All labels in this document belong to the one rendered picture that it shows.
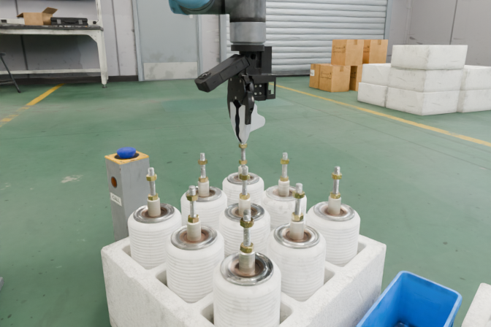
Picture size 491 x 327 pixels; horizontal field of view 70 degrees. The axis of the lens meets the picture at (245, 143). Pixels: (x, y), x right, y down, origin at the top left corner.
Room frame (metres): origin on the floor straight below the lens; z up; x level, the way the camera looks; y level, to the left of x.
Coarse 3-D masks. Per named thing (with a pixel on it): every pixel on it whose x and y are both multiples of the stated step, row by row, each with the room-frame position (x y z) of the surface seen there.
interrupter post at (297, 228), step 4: (292, 220) 0.50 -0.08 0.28; (300, 220) 0.50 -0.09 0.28; (292, 224) 0.50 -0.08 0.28; (296, 224) 0.49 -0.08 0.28; (300, 224) 0.49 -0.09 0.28; (292, 228) 0.50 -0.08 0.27; (296, 228) 0.49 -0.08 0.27; (300, 228) 0.49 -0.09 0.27; (292, 232) 0.50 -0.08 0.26; (296, 232) 0.49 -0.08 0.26; (300, 232) 0.49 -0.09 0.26; (292, 236) 0.50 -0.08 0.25; (296, 236) 0.49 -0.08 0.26; (300, 236) 0.49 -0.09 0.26
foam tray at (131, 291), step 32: (128, 256) 0.55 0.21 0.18; (384, 256) 0.59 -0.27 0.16; (128, 288) 0.51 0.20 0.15; (160, 288) 0.47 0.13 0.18; (320, 288) 0.47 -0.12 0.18; (352, 288) 0.49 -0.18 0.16; (128, 320) 0.52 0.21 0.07; (160, 320) 0.44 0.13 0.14; (192, 320) 0.40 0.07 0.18; (288, 320) 0.40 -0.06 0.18; (320, 320) 0.42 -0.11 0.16; (352, 320) 0.50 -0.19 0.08
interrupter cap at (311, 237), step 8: (288, 224) 0.54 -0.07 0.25; (304, 224) 0.53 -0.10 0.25; (280, 232) 0.51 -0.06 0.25; (288, 232) 0.52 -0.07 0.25; (304, 232) 0.51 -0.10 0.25; (312, 232) 0.51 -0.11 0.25; (280, 240) 0.48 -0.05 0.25; (288, 240) 0.49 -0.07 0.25; (296, 240) 0.49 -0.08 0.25; (304, 240) 0.49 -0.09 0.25; (312, 240) 0.49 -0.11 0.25; (296, 248) 0.47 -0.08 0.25; (304, 248) 0.47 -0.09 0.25
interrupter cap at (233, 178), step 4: (236, 172) 0.78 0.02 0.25; (248, 172) 0.78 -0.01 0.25; (228, 176) 0.76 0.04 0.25; (232, 176) 0.76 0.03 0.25; (236, 176) 0.77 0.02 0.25; (252, 176) 0.76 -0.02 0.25; (256, 176) 0.76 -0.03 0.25; (228, 180) 0.74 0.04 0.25; (232, 180) 0.74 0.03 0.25; (236, 180) 0.74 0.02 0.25; (240, 180) 0.74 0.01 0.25; (248, 180) 0.74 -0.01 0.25; (252, 180) 0.74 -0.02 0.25; (256, 180) 0.73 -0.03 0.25; (236, 184) 0.72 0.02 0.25; (240, 184) 0.72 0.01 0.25; (248, 184) 0.72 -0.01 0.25; (252, 184) 0.72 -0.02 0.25
